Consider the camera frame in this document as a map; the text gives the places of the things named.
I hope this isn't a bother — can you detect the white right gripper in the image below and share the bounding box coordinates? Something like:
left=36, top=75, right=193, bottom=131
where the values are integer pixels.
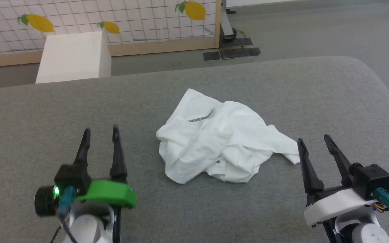
left=297, top=134, right=378, bottom=227

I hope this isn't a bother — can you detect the white box cabinet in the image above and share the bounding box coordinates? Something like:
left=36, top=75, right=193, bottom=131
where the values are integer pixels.
left=35, top=31, right=112, bottom=84

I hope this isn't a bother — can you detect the grey upholstered sofa surface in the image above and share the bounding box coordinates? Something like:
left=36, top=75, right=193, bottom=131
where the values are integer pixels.
left=0, top=56, right=389, bottom=243

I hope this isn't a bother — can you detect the black floor mat under post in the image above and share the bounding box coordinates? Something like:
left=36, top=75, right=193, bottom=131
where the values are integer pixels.
left=228, top=37, right=253, bottom=47

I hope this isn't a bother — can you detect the large yellow lemon decoration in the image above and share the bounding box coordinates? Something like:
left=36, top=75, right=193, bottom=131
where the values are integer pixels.
left=175, top=1, right=207, bottom=21
left=17, top=13, right=56, bottom=33

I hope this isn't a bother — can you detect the small yellow lemon decoration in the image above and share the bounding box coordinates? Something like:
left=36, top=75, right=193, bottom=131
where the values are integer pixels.
left=97, top=21, right=121, bottom=35

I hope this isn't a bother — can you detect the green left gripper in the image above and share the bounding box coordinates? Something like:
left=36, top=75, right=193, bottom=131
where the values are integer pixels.
left=74, top=125, right=138, bottom=208

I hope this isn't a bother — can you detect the wooden framed grid fence panel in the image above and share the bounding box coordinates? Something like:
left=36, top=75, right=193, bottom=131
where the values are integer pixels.
left=0, top=0, right=223, bottom=69

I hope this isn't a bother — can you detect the teal plug left camera cable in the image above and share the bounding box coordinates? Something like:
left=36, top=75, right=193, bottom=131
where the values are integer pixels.
left=50, top=186, right=79, bottom=243

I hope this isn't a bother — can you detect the white t-shirt garment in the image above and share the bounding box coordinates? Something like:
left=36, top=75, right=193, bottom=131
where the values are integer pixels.
left=156, top=88, right=301, bottom=185

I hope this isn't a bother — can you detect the long black floor mat piece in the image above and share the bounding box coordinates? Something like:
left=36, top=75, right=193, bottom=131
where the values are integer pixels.
left=219, top=47, right=261, bottom=60

